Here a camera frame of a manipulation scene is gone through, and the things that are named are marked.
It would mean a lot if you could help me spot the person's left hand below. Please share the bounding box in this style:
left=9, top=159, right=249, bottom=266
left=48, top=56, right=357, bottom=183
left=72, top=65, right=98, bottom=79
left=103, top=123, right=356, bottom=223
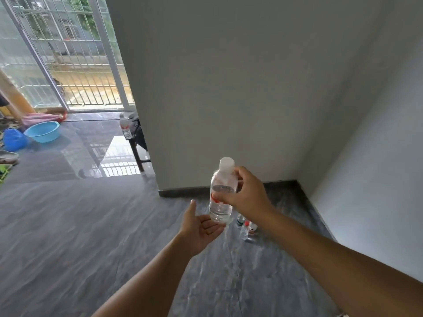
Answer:
left=176, top=199, right=226, bottom=258

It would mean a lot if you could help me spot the light blue plastic basin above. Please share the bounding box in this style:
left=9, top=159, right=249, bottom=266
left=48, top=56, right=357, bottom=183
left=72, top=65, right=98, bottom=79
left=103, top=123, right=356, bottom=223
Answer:
left=24, top=121, right=61, bottom=144

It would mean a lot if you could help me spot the small red-capped bottle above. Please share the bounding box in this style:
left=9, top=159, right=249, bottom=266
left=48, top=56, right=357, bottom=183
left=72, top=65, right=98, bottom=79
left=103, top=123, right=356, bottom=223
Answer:
left=241, top=221, right=258, bottom=242

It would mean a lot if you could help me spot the clear plastic water bottle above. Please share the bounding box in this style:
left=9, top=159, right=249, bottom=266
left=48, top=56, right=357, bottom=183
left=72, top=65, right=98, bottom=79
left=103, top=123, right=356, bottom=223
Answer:
left=209, top=157, right=239, bottom=225

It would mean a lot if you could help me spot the metal window grille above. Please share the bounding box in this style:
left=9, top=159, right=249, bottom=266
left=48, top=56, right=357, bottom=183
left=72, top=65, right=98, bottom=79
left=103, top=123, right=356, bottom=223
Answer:
left=7, top=0, right=135, bottom=107

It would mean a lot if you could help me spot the blue plastic bag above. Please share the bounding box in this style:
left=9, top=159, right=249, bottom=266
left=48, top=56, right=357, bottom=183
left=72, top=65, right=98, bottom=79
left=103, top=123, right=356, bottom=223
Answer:
left=3, top=129, right=29, bottom=152

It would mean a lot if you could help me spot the grey slipper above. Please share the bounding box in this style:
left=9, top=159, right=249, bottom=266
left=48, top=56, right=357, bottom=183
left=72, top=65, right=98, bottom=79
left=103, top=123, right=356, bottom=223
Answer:
left=0, top=150, right=20, bottom=165

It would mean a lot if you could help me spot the white sliding door frame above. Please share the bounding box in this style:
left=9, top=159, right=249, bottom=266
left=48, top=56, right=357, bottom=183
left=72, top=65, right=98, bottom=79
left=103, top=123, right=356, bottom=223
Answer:
left=0, top=0, right=136, bottom=112

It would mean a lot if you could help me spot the person's right hand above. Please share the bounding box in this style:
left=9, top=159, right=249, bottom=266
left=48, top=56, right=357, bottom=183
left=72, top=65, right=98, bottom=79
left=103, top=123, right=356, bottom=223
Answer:
left=211, top=166, right=275, bottom=225

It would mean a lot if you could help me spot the person's left forearm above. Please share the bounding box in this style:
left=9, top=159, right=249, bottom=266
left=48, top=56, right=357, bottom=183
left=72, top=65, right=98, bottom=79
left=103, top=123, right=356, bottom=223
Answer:
left=92, top=235, right=196, bottom=317

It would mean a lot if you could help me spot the red-labelled water bottle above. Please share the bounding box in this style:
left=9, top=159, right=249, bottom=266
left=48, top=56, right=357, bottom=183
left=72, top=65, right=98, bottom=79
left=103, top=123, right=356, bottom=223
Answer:
left=119, top=113, right=133, bottom=140

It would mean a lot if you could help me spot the dark cloth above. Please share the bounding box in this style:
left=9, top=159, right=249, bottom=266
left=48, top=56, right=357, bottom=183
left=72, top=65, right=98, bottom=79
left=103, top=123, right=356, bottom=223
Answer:
left=128, top=112, right=148, bottom=151

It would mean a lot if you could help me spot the person's right forearm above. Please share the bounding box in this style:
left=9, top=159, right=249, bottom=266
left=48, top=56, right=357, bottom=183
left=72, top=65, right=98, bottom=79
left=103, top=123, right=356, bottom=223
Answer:
left=258, top=209, right=423, bottom=317

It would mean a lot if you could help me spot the dark wooden stool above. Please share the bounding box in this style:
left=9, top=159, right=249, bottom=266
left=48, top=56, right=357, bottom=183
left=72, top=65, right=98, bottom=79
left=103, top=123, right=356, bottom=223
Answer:
left=128, top=119, right=152, bottom=172

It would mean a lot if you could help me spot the pink plastic basin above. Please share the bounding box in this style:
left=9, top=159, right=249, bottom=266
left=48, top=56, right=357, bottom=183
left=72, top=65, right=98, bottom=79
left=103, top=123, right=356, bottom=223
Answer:
left=21, top=112, right=68, bottom=126

